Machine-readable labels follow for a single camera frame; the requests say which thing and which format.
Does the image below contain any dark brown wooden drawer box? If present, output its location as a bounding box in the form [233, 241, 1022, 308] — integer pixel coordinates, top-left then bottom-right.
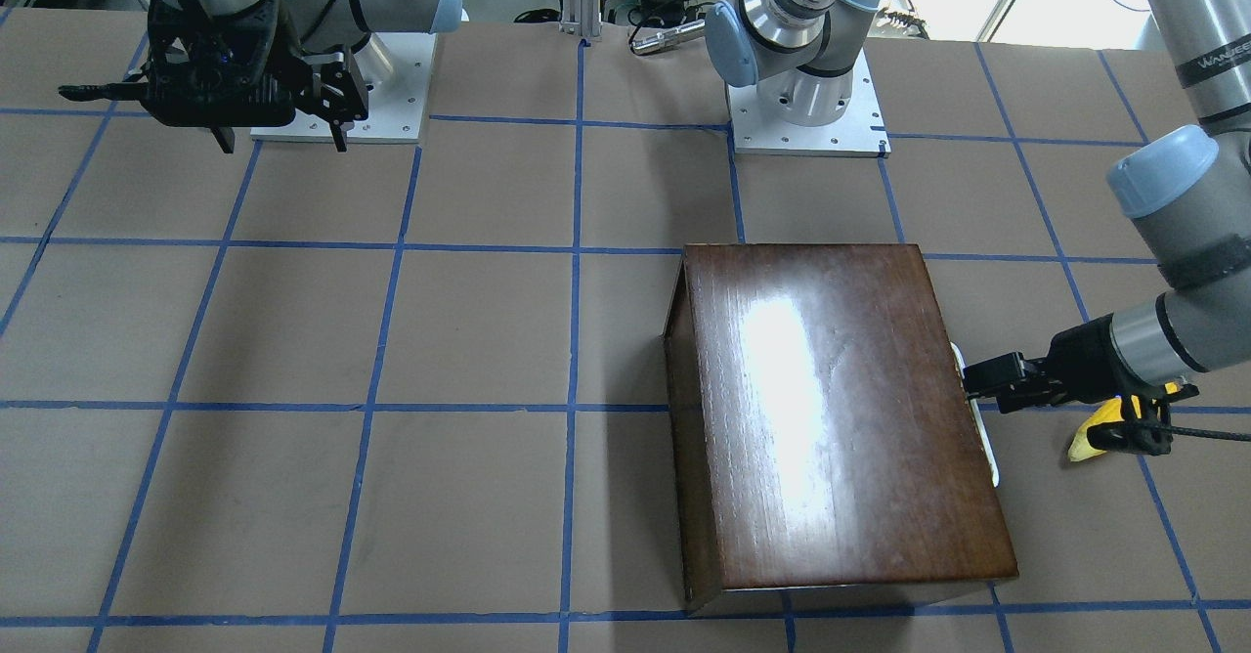
[663, 243, 1020, 618]

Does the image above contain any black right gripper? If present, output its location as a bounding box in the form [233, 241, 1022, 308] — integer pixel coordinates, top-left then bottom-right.
[145, 0, 369, 154]

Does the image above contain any yellow plastic corn cob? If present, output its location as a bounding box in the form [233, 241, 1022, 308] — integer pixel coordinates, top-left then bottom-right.
[1066, 397, 1123, 464]

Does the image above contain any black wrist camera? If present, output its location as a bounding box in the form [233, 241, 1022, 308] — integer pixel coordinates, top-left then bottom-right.
[58, 81, 149, 104]
[1092, 382, 1200, 457]

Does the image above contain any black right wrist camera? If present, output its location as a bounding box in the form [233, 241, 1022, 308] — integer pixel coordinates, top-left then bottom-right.
[58, 81, 149, 104]

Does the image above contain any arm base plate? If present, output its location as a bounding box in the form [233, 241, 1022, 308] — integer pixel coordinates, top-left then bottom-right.
[726, 51, 892, 158]
[250, 31, 437, 145]

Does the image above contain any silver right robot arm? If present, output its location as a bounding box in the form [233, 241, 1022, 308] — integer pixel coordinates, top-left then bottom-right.
[128, 0, 756, 415]

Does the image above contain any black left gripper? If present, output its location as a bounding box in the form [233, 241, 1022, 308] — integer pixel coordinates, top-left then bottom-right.
[965, 316, 1122, 415]

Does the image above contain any silver metal cylinder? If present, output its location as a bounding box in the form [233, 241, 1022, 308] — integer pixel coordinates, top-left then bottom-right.
[629, 20, 706, 58]

